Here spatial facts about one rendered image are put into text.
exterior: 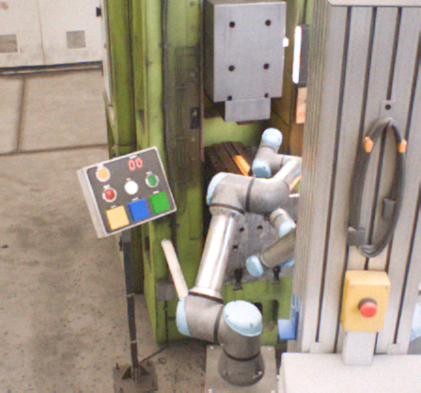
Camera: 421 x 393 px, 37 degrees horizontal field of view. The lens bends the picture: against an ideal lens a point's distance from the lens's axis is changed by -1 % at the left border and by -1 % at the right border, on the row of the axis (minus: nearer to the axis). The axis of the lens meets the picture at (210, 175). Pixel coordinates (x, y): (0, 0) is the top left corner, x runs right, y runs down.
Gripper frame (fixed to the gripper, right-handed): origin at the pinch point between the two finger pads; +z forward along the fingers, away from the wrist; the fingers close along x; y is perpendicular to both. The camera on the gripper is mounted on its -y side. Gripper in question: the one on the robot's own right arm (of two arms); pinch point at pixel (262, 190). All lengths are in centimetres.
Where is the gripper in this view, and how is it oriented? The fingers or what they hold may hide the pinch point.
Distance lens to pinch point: 266.3
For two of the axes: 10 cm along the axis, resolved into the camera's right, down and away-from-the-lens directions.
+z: -2.3, -4.1, 8.8
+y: 0.1, 9.0, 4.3
